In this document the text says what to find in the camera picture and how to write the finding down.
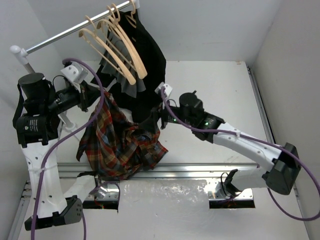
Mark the metal clothes rack rail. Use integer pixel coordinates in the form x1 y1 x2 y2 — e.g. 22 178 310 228
9 0 140 65

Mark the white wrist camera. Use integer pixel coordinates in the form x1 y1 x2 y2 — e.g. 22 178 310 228
61 62 88 84
154 82 173 98

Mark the beige hanger under black garment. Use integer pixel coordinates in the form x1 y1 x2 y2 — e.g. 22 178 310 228
125 0 137 29

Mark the black hanging garment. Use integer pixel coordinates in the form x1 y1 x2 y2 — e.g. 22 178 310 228
96 11 167 133

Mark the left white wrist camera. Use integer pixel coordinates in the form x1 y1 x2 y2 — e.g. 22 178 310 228
61 62 88 84

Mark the aluminium mounting rail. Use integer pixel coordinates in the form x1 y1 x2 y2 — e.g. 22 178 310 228
22 162 296 201

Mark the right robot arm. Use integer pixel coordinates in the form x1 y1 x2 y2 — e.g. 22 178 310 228
160 92 302 198

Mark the grey pleated skirt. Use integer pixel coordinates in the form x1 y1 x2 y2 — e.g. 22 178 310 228
97 27 147 98

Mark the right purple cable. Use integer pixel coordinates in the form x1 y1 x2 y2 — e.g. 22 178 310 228
159 86 320 222

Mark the plaid flannel shirt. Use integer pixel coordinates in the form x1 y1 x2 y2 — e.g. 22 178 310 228
76 92 168 180

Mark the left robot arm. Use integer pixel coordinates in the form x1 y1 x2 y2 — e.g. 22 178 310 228
12 72 101 231

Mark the white front cover board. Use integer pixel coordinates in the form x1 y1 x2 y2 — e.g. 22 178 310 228
17 178 311 240

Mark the beige hanger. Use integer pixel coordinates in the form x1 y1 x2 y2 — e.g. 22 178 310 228
78 15 136 85
96 12 139 79
107 3 148 79
125 0 137 29

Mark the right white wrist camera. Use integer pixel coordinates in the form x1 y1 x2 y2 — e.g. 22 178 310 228
154 82 173 98

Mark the metal rack upright pole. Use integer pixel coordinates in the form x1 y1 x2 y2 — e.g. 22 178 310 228
24 62 77 132

